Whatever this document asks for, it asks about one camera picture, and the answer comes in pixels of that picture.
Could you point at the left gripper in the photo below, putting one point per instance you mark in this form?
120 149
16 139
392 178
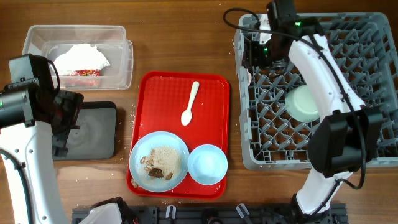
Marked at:
73 102

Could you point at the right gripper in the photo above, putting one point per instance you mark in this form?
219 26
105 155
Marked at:
253 53

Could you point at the white plastic fork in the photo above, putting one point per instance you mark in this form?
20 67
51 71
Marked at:
249 76

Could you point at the mint green bowl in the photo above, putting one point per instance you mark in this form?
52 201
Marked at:
300 104

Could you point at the red candy wrapper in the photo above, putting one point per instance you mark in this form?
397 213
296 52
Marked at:
82 78

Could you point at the white paper napkin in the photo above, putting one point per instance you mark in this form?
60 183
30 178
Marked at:
81 58

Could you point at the white plastic spoon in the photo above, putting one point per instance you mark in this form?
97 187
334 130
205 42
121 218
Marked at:
186 116

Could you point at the grey dishwasher rack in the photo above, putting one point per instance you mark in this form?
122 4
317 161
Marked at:
363 47

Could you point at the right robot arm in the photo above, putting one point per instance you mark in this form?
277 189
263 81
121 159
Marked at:
346 137

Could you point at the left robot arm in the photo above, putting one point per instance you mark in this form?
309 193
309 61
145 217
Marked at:
36 119

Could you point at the clear plastic waste bin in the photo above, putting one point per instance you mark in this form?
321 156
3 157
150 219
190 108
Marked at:
50 41

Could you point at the black rectangular tray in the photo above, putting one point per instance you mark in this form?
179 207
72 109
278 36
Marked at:
95 139

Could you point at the food scrap on tray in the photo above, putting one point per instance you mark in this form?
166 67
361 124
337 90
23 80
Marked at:
134 183

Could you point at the red plastic serving tray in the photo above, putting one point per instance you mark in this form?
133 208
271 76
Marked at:
163 97

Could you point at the large light blue plate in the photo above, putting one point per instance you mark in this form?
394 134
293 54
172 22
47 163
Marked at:
143 148

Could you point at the small light blue bowl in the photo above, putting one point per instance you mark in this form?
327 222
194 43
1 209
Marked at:
207 164

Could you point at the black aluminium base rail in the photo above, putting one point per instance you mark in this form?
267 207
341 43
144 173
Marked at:
276 213

